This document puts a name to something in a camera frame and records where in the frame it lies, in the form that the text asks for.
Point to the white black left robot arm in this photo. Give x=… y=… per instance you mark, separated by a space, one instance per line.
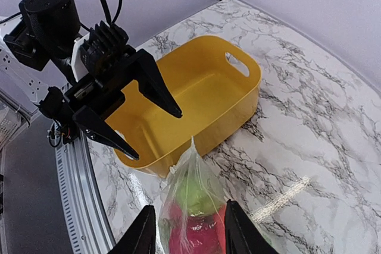
x=37 y=90

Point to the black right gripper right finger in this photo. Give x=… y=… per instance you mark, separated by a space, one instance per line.
x=242 y=237

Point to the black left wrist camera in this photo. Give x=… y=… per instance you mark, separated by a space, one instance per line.
x=47 y=31

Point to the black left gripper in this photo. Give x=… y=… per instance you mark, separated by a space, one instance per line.
x=87 y=104

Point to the aluminium front frame rail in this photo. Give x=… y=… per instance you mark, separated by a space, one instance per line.
x=88 y=228

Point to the clear polka dot zip bag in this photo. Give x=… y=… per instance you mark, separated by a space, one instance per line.
x=190 y=162

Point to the yellow plastic basket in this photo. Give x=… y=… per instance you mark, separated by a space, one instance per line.
x=216 y=85

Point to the green toy pear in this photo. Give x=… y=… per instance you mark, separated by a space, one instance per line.
x=199 y=195

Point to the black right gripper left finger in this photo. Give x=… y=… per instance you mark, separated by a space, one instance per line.
x=140 y=237

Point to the red toy pomegranate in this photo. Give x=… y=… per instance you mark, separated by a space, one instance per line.
x=198 y=234

